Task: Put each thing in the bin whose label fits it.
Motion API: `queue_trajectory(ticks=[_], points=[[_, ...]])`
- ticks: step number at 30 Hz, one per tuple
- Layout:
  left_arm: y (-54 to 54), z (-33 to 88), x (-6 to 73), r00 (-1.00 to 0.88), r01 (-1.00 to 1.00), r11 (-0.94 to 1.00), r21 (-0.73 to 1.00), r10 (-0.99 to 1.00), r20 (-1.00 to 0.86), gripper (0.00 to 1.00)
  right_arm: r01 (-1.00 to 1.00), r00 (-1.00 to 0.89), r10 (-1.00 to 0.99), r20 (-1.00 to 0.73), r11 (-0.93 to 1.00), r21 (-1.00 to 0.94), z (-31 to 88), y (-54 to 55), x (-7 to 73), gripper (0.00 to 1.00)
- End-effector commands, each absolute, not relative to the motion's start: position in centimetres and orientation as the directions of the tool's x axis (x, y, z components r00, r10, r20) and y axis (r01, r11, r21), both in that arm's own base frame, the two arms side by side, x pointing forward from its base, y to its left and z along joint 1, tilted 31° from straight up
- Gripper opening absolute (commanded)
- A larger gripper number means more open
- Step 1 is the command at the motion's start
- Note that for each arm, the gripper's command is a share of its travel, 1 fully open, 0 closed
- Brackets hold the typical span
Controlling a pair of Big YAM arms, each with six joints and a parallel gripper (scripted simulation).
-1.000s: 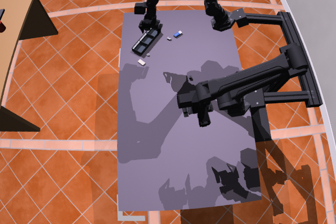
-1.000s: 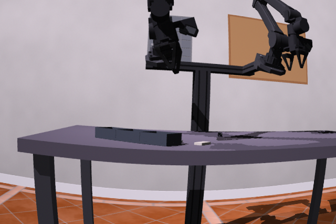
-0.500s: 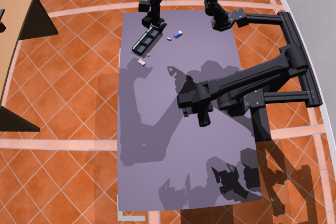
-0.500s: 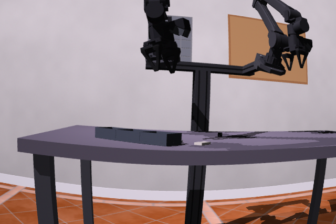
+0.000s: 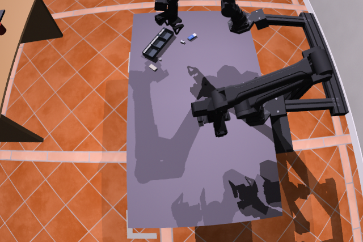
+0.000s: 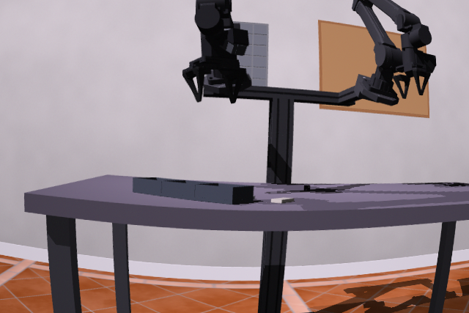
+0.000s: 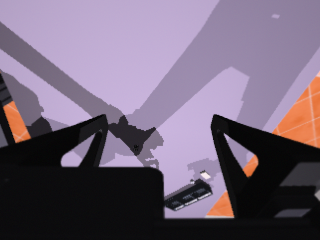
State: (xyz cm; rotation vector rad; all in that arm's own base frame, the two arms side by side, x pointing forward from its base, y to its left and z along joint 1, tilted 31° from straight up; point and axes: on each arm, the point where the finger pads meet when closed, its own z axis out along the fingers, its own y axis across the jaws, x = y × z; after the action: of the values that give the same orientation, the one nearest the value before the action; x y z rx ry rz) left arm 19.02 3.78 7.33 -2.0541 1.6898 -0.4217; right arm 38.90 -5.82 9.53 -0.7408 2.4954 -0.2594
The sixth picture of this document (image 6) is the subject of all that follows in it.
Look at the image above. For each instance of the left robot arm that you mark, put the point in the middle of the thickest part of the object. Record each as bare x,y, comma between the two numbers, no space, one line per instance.
415,35

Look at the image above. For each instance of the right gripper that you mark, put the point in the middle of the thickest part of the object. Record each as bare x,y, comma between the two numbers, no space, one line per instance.
200,67

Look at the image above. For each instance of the dark grey three-compartment bin rack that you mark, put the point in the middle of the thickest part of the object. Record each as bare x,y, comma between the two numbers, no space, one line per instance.
194,190

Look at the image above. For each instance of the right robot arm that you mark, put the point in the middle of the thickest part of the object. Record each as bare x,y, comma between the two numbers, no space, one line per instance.
217,40

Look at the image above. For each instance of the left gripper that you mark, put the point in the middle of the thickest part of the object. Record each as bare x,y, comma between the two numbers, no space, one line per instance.
409,66

